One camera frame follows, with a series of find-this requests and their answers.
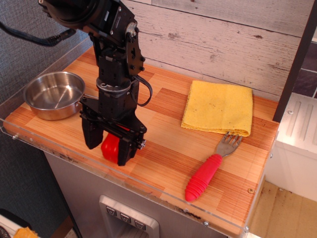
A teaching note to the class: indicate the red handled metal fork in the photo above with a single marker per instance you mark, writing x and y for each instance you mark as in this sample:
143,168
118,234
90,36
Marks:
201,178

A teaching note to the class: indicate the small steel pot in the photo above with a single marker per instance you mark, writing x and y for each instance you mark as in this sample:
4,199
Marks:
55,95

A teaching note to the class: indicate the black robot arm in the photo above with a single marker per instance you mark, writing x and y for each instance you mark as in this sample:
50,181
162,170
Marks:
113,30

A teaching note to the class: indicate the silver dispenser button panel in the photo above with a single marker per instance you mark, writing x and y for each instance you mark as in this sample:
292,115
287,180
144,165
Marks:
122,221

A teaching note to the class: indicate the yellow object at corner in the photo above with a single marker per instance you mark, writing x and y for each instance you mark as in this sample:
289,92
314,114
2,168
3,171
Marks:
25,233

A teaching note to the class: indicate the yellow folded cloth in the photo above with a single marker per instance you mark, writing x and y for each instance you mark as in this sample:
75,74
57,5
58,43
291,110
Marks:
219,108

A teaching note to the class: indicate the red bell pepper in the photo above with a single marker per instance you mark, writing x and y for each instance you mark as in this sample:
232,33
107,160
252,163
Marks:
109,148

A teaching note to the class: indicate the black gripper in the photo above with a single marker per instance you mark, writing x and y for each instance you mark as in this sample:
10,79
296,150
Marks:
114,112

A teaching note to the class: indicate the clear acrylic table guard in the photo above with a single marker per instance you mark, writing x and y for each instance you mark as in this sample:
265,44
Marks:
159,172

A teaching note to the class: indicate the dark vertical post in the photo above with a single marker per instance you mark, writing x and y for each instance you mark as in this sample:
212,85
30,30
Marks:
297,63

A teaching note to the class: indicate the grey toy fridge cabinet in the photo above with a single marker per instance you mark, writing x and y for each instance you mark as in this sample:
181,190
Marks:
82,189

